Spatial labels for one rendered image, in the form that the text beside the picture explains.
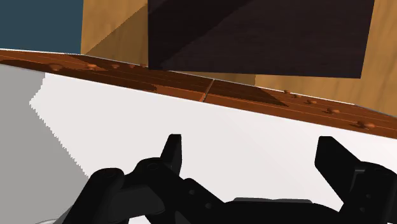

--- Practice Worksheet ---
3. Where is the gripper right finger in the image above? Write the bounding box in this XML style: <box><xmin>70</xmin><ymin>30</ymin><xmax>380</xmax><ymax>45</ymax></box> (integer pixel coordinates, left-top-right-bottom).
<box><xmin>314</xmin><ymin>136</ymin><xmax>397</xmax><ymax>224</ymax></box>

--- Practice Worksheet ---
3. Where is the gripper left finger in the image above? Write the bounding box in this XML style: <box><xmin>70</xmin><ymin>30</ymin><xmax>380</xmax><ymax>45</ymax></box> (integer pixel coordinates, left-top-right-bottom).
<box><xmin>62</xmin><ymin>134</ymin><xmax>225</xmax><ymax>224</ymax></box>

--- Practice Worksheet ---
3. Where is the brown wooden cabinet with knobs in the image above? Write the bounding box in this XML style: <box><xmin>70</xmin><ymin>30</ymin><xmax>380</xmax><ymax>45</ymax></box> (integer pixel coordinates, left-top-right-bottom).
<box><xmin>0</xmin><ymin>48</ymin><xmax>397</xmax><ymax>140</ymax></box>

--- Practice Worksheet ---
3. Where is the dark robot stand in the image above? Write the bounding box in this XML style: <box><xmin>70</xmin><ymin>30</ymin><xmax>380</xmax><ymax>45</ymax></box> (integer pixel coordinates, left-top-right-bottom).
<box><xmin>147</xmin><ymin>0</ymin><xmax>376</xmax><ymax>80</ymax></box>

